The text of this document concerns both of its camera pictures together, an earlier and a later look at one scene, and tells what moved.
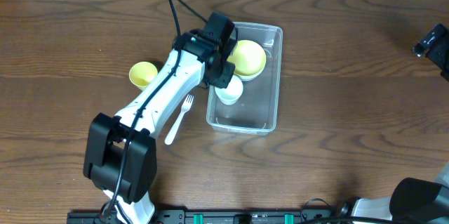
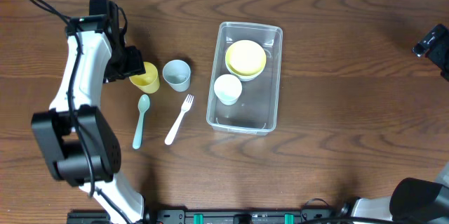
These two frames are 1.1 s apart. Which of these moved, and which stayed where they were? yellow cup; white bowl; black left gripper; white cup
Moved: black left gripper
Stayed: white bowl; white cup; yellow cup
